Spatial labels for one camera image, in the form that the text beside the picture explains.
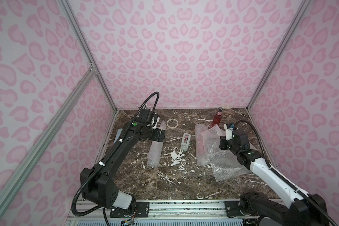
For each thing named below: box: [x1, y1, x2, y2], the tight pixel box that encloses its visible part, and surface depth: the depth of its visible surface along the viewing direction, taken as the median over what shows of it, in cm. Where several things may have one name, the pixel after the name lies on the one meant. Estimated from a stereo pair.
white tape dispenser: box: [180, 132, 192, 152], surface depth 97 cm
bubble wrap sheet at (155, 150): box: [146, 120, 167, 168], surface depth 90 cm
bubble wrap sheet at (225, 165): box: [201, 124, 252, 182], surface depth 86 cm
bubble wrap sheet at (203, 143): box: [195, 123, 211, 167], surface depth 90 cm
